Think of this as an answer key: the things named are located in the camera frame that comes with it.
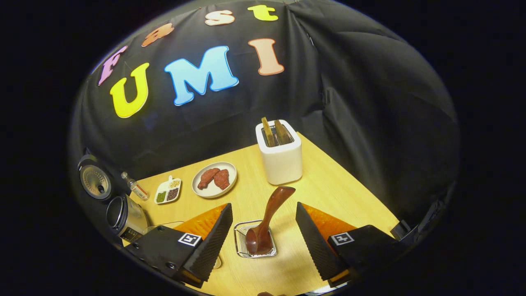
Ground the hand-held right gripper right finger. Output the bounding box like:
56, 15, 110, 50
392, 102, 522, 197
295, 201, 407, 288

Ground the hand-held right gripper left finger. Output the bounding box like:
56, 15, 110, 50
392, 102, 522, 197
123, 203, 233, 288

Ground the white rice tray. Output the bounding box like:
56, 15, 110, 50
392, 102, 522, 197
145, 221, 222, 270

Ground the brown wooden spoon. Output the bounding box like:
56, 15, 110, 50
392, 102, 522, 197
245, 186, 296, 255

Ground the dark lidded rice cooker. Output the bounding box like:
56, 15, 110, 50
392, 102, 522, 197
77, 153, 149, 244

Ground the round white plate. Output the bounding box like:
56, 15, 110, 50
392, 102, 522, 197
191, 162, 238, 199

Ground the red meat piece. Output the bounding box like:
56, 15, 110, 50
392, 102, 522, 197
213, 169, 230, 190
197, 167, 221, 190

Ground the white divided bean dish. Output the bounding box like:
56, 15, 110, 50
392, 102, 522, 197
154, 176, 182, 205

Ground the white toaster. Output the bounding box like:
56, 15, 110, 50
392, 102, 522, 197
255, 119, 303, 185

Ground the small clear glass bottle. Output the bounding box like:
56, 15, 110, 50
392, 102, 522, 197
120, 171, 150, 201

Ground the brown toast slice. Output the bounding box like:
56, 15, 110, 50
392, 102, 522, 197
274, 119, 293, 145
261, 117, 275, 147

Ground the black backdrop cloth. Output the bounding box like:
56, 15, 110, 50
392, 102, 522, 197
68, 0, 461, 247

